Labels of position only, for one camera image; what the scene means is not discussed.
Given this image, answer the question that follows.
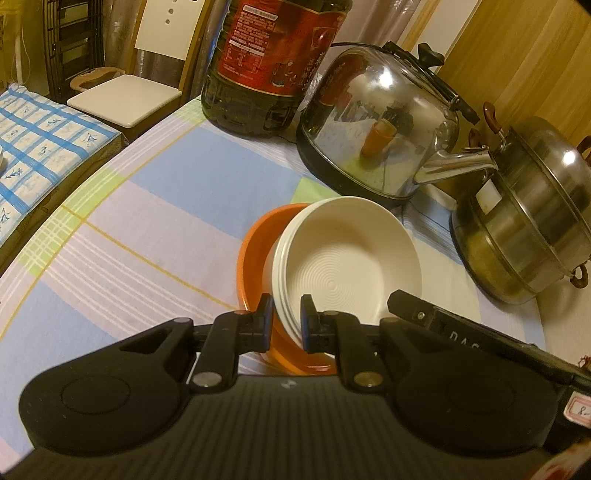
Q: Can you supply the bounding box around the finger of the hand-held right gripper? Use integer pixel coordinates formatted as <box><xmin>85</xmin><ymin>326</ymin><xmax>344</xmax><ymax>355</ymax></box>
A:
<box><xmin>387</xmin><ymin>290</ymin><xmax>439</xmax><ymax>334</ymax></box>

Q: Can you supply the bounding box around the white wooden chair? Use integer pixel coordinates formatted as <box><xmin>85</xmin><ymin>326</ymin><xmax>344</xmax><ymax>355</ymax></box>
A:
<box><xmin>67</xmin><ymin>0</ymin><xmax>218</xmax><ymax>139</ymax></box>

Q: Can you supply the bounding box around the white plastic bowl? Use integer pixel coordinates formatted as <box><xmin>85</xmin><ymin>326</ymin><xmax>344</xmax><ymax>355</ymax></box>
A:
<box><xmin>271</xmin><ymin>196</ymin><xmax>423</xmax><ymax>358</ymax></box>

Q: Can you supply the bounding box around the stainless steel steamer pot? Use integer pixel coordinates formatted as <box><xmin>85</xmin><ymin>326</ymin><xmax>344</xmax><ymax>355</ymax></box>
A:
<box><xmin>450</xmin><ymin>104</ymin><xmax>591</xmax><ymax>305</ymax></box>

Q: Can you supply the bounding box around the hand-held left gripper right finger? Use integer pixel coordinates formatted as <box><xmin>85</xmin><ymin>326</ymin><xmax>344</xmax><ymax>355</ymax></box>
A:
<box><xmin>300</xmin><ymin>294</ymin><xmax>444</xmax><ymax>393</ymax></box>

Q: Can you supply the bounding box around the pastel plaid tablecloth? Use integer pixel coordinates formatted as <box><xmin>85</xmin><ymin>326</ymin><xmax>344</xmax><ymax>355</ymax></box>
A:
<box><xmin>0</xmin><ymin>95</ymin><xmax>546</xmax><ymax>444</ymax></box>

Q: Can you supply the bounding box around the dark metal rack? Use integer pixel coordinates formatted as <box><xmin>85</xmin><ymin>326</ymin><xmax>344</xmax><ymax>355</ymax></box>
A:
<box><xmin>46</xmin><ymin>0</ymin><xmax>105</xmax><ymax>102</ymax></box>

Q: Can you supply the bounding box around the brown wooden stool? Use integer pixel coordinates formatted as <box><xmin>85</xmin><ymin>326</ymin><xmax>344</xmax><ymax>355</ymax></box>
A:
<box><xmin>69</xmin><ymin>66</ymin><xmax>125</xmax><ymax>92</ymax></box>

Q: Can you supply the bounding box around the wooden door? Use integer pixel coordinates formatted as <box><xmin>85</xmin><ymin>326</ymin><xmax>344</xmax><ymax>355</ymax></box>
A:
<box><xmin>436</xmin><ymin>0</ymin><xmax>591</xmax><ymax>144</ymax></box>

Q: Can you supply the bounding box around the stainless steel kettle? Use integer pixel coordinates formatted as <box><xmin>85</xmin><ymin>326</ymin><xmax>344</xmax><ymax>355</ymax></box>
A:
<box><xmin>295</xmin><ymin>41</ymin><xmax>497</xmax><ymax>208</ymax></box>

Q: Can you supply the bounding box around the cooking oil bottle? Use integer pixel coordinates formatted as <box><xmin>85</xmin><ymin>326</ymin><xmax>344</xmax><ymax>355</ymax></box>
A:
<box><xmin>201</xmin><ymin>0</ymin><xmax>354</xmax><ymax>139</ymax></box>

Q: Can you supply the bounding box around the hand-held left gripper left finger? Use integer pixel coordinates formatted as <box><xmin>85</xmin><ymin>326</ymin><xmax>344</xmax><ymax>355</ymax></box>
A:
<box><xmin>117</xmin><ymin>293</ymin><xmax>276</xmax><ymax>394</ymax></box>

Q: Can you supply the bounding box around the orange plastic bowl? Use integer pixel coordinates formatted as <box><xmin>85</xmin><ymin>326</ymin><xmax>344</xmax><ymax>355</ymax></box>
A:
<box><xmin>236</xmin><ymin>203</ymin><xmax>338</xmax><ymax>376</ymax></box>

